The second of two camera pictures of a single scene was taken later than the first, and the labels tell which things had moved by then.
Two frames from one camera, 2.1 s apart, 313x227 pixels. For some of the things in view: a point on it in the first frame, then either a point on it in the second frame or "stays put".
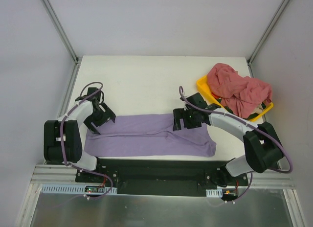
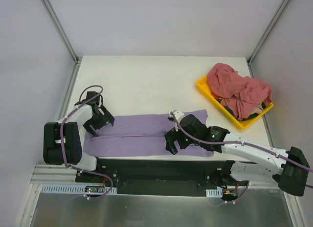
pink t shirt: [242, 95] stays put
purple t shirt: [151, 134] stays put
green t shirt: [253, 115] stays put
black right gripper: [181, 119] → [174, 138]
